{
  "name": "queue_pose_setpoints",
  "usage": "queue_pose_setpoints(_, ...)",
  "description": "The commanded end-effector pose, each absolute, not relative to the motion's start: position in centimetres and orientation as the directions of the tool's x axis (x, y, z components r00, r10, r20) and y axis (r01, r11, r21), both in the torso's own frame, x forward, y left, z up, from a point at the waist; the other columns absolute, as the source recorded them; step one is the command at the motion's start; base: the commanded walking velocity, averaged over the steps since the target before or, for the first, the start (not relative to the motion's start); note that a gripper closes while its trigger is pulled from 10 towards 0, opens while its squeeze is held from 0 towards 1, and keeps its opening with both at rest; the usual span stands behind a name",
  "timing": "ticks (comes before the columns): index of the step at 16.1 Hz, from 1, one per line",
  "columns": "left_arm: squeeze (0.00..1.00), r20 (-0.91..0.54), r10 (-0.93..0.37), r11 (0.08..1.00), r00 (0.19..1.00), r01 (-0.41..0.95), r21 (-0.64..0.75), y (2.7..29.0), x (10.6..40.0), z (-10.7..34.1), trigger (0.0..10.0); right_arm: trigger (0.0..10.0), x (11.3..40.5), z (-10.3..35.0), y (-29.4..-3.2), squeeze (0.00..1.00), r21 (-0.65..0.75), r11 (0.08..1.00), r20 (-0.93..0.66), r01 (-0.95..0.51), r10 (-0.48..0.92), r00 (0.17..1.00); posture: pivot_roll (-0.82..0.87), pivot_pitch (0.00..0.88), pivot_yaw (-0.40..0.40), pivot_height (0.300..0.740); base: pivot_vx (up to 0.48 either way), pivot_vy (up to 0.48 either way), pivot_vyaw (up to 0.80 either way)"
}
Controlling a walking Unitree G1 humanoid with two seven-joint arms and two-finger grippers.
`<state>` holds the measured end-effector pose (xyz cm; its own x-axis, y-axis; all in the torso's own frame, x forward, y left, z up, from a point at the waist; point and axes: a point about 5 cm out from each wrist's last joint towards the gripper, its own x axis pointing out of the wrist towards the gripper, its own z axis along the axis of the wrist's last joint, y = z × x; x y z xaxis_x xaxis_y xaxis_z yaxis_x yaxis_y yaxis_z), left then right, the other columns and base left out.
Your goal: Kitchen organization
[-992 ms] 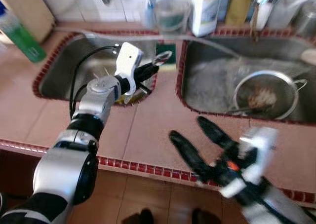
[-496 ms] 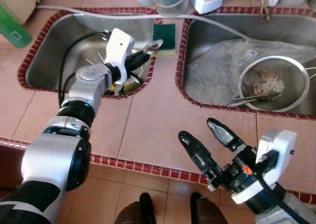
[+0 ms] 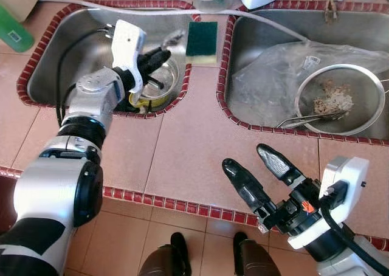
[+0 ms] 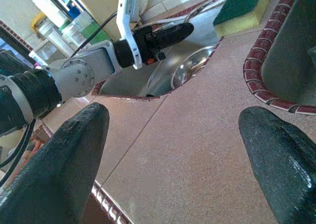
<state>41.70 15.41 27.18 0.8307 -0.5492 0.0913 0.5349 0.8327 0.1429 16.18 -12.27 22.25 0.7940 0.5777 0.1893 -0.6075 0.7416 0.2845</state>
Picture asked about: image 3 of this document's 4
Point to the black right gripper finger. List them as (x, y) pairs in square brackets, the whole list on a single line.
[(246, 188), (279, 163)]

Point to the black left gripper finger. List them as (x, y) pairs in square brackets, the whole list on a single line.
[(159, 56), (155, 81)]

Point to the round steel bowl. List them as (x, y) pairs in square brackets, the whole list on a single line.
[(164, 84)]

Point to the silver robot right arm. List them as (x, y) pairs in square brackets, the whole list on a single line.
[(358, 261)]

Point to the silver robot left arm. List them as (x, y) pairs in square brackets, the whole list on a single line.
[(67, 166)]

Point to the green yellow sponge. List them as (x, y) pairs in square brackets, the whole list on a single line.
[(202, 39)]

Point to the robot right leg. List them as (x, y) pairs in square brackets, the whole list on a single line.
[(252, 258)]

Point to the robot leg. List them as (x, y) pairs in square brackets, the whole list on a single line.
[(252, 258), (167, 261)]

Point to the steel sink basin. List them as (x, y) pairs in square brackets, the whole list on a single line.
[(73, 51), (267, 27)]

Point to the robot left leg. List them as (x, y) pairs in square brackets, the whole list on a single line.
[(167, 261)]

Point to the round steel strainer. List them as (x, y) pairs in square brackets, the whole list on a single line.
[(364, 93)]

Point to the green dish soap bottle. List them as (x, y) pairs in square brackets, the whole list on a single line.
[(15, 36)]

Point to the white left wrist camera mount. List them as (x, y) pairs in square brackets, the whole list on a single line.
[(126, 45)]

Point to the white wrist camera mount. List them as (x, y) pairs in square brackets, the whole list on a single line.
[(126, 45), (346, 179)]

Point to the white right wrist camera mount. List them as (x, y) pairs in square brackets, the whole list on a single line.
[(346, 179)]

